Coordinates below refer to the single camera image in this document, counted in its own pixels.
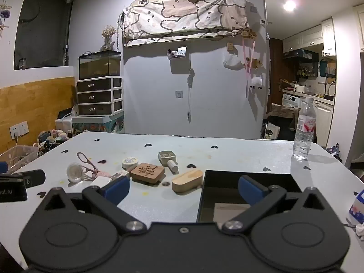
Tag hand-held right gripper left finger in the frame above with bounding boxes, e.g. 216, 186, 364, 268
34, 175, 147, 232

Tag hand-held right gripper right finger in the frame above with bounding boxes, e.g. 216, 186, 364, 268
221, 175, 332, 233

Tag white small box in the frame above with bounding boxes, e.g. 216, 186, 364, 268
91, 175, 113, 190

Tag black box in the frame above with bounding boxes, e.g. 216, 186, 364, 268
196, 170, 303, 225

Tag light wooden oval box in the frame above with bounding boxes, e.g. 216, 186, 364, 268
171, 169, 204, 195

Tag small cream box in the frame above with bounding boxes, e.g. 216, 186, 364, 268
112, 169, 131, 180

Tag clear plastic bin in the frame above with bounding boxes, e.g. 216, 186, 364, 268
0, 145, 39, 174

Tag round white lid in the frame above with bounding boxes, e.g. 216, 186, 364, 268
122, 156, 139, 169

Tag pile of plush toys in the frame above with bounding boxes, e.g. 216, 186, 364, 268
37, 129, 71, 157

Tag clear plastic cup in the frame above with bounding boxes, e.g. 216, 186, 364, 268
66, 163, 86, 183

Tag white printed tote bag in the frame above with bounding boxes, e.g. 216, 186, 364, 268
262, 121, 281, 140

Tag teal printed cabinet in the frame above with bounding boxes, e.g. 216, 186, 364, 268
71, 114, 125, 137

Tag clear water bottle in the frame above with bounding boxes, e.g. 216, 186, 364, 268
293, 97, 317, 160

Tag dark chair with cloth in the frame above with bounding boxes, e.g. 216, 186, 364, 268
263, 102, 302, 140

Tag blue patterned bag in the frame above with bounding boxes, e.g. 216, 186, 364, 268
326, 144, 342, 161

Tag white plastic drawer unit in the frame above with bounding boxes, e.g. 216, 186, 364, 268
77, 76, 124, 116

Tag white washing machine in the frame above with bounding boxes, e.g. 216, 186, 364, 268
281, 94, 302, 110

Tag white kitchen base cabinet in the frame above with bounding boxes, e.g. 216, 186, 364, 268
313, 99, 334, 145

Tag blue white tissue packet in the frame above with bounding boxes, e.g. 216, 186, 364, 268
348, 189, 364, 225

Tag pink ribbon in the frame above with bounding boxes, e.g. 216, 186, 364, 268
242, 37, 256, 97

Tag glass fish tank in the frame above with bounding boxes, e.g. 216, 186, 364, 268
79, 51, 122, 80

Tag white hanging bag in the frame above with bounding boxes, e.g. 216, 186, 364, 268
223, 53, 245, 70

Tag dark window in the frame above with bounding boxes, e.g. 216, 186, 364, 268
14, 0, 75, 70

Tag dried flower vase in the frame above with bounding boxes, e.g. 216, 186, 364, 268
101, 25, 117, 52

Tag printed cloth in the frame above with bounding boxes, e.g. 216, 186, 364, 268
122, 0, 247, 47

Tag hanging grey cord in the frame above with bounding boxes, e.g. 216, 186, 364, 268
187, 68, 197, 123

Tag clear acrylic wall holder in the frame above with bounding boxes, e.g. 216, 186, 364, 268
167, 46, 187, 60

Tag kitchen wall cabinets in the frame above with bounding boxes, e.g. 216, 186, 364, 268
282, 18, 337, 57

